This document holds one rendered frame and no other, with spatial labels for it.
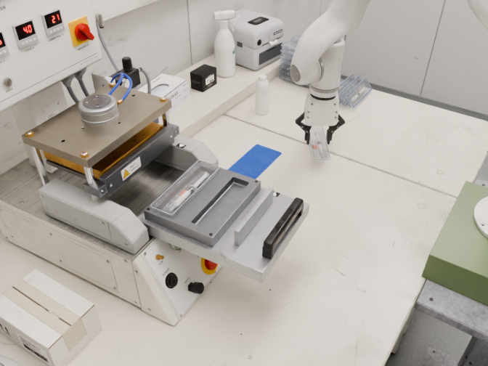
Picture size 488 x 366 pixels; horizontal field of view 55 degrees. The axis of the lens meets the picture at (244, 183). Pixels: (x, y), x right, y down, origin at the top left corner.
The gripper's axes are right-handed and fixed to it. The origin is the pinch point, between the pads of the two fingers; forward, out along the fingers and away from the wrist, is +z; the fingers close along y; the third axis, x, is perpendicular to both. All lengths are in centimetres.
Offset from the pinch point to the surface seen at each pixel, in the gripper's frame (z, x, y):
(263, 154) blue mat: 7.6, -1.7, 16.7
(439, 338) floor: 83, 17, -54
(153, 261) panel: -7, 58, 42
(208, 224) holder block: -15, 55, 30
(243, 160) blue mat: 7.6, 2.0, 23.3
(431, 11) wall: 17, -168, -92
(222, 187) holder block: -17, 46, 28
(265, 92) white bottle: -1.6, -26.7, 15.7
